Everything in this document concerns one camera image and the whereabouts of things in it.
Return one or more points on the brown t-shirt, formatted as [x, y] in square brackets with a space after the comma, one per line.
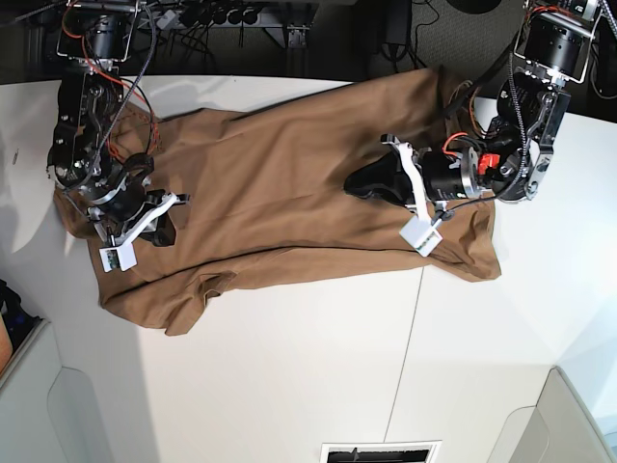
[267, 205]

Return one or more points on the white power strip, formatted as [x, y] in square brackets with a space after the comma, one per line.
[168, 20]

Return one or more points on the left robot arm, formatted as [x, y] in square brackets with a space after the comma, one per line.
[507, 161]

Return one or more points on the black power adapter box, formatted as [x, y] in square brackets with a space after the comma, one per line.
[397, 22]

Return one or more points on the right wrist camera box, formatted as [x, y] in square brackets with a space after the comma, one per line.
[120, 257]

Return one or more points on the white framed vent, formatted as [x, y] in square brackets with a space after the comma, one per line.
[424, 451]

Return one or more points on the black power strip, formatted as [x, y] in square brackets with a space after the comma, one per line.
[230, 14]

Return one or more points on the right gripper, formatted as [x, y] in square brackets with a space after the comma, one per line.
[114, 219]

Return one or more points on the aluminium table leg post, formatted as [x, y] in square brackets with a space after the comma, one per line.
[296, 51]

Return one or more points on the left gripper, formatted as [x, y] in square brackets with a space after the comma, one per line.
[448, 173]

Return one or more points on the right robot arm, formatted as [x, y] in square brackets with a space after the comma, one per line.
[110, 192]

